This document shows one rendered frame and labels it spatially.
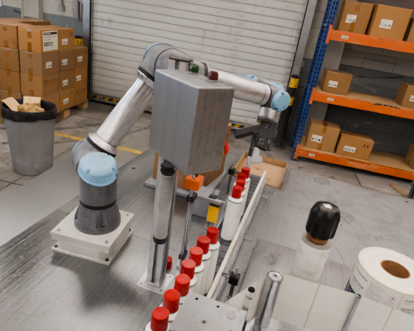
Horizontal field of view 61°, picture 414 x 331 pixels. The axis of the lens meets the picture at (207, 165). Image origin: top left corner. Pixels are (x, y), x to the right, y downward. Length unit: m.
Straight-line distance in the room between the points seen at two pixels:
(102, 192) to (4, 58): 3.72
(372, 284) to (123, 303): 0.68
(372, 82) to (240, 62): 1.82
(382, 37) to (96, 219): 3.95
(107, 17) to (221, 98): 5.02
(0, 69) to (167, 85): 4.11
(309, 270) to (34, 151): 2.82
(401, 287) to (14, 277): 1.07
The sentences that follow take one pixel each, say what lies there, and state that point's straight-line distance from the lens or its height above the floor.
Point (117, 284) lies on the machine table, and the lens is 1.14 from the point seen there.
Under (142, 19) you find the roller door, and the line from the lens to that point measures 5.49.
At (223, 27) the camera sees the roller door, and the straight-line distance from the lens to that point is 5.17.
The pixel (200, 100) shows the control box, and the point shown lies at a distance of 0.69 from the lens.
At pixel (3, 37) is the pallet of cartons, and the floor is 1.00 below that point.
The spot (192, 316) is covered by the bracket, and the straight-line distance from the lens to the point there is 0.64.
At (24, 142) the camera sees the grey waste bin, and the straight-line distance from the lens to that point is 3.43.
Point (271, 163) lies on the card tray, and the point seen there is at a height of 0.84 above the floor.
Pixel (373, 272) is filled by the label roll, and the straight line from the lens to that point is 1.11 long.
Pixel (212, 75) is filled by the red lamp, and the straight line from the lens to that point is 0.75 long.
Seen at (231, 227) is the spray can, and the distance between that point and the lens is 1.24.
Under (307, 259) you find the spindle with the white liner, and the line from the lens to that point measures 1.06.
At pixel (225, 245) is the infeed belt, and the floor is 0.88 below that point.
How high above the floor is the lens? 1.61
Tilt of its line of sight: 24 degrees down
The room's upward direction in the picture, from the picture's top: 9 degrees clockwise
